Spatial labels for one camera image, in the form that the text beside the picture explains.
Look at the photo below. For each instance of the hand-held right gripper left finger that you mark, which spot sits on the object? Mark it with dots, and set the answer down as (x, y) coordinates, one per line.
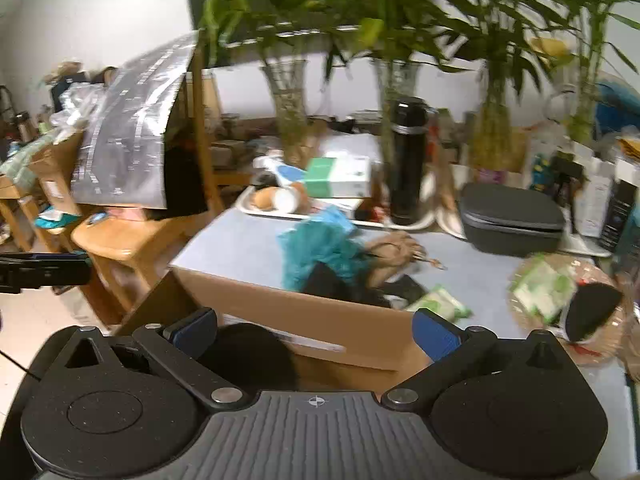
(192, 334)

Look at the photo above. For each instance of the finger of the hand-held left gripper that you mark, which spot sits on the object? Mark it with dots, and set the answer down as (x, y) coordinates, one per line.
(60, 270)

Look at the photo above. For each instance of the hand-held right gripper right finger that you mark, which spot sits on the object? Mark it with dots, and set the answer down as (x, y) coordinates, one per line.
(435, 336)

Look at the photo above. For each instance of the cardboard box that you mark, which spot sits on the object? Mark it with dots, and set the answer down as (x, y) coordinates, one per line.
(350, 327)

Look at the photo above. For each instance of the black round soft pad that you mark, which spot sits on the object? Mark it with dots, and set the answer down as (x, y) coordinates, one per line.
(255, 355)

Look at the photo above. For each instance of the green wipes pack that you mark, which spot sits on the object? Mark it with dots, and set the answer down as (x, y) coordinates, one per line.
(440, 304)

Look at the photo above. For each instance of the black flat pouch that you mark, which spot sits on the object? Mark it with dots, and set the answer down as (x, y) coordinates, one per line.
(406, 286)

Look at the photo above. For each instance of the small beaded stick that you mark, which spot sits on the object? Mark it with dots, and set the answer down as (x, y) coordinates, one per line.
(429, 261)

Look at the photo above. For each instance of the wooden chair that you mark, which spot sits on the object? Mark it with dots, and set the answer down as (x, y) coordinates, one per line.
(130, 240)

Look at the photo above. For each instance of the brown glove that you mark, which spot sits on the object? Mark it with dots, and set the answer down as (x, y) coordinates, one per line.
(390, 257)

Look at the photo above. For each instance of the brown cardboard carton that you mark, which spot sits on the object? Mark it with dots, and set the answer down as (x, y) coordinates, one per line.
(52, 170)

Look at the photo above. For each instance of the black cloth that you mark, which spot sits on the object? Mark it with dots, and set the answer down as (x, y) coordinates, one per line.
(340, 285)

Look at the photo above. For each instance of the green white packet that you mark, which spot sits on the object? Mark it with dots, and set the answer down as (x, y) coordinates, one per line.
(542, 287)

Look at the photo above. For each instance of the white tray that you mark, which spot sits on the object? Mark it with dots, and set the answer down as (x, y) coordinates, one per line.
(245, 205)

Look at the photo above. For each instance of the grey zip case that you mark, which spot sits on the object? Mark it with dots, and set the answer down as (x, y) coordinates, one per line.
(510, 215)

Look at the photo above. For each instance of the tan egg-shaped object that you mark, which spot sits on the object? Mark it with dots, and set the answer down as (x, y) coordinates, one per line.
(264, 199)

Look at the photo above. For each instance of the black semicircular pad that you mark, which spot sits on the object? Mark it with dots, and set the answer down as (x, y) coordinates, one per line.
(592, 310)

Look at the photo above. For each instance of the wicker basket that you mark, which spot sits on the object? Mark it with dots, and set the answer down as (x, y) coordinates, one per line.
(612, 347)

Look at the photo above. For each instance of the black thermos bottle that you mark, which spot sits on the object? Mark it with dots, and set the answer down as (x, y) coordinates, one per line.
(407, 160)

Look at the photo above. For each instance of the white blue spray bottle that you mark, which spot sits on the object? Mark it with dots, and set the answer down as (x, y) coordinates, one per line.
(285, 172)

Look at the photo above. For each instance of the green white carton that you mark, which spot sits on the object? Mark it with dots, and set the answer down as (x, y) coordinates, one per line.
(340, 175)

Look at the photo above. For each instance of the white box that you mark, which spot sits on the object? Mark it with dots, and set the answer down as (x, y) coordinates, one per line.
(592, 195)

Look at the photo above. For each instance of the black box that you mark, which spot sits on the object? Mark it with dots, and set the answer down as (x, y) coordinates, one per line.
(617, 220)

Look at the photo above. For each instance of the bamboo plant in glass vase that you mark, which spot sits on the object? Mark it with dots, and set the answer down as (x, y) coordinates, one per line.
(492, 120)
(587, 85)
(287, 110)
(395, 35)

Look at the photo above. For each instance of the yellow item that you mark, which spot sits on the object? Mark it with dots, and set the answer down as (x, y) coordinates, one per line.
(550, 50)

